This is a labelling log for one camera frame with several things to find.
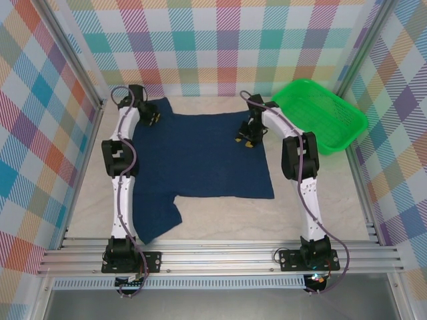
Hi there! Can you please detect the small circuit board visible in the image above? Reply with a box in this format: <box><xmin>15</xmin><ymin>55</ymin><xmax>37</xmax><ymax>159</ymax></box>
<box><xmin>115</xmin><ymin>275</ymin><xmax>147</xmax><ymax>288</ymax></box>
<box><xmin>305</xmin><ymin>273</ymin><xmax>330</xmax><ymax>287</ymax></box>

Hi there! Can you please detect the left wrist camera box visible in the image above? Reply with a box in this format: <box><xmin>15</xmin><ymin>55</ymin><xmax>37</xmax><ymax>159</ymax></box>
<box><xmin>127</xmin><ymin>84</ymin><xmax>148</xmax><ymax>102</ymax></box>

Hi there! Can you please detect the white slotted cable duct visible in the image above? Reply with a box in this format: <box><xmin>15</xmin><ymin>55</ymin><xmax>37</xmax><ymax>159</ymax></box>
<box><xmin>53</xmin><ymin>279</ymin><xmax>306</xmax><ymax>290</ymax></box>

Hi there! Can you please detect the green plastic basket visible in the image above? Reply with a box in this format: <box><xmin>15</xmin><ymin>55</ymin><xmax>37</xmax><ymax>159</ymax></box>
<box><xmin>270</xmin><ymin>78</ymin><xmax>369</xmax><ymax>156</ymax></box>

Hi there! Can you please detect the grey metal panel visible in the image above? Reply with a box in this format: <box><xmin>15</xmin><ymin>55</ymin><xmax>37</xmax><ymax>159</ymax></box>
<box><xmin>43</xmin><ymin>288</ymin><xmax>401</xmax><ymax>320</ymax></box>

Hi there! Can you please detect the navy blue t-shirt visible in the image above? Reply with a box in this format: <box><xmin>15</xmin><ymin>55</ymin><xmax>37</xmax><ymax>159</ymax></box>
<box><xmin>131</xmin><ymin>96</ymin><xmax>275</xmax><ymax>245</ymax></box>

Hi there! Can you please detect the aluminium frame post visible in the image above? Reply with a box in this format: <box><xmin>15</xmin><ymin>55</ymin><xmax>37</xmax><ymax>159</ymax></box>
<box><xmin>39</xmin><ymin>0</ymin><xmax>108</xmax><ymax>111</ymax></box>
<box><xmin>332</xmin><ymin>0</ymin><xmax>398</xmax><ymax>104</ymax></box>

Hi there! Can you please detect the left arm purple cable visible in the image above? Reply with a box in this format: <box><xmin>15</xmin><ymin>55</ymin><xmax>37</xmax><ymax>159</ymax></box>
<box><xmin>109</xmin><ymin>85</ymin><xmax>156</xmax><ymax>298</ymax></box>

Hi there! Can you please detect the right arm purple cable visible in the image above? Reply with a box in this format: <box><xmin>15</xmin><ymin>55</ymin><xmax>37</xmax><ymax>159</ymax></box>
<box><xmin>239</xmin><ymin>89</ymin><xmax>351</xmax><ymax>296</ymax></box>

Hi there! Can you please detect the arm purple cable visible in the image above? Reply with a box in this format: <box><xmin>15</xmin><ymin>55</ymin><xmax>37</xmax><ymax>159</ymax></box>
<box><xmin>239</xmin><ymin>89</ymin><xmax>351</xmax><ymax>296</ymax></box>
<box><xmin>109</xmin><ymin>85</ymin><xmax>156</xmax><ymax>298</ymax></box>

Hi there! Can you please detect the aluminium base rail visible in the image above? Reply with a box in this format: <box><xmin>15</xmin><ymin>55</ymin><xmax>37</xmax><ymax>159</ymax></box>
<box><xmin>36</xmin><ymin>237</ymin><xmax>404</xmax><ymax>276</ymax></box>

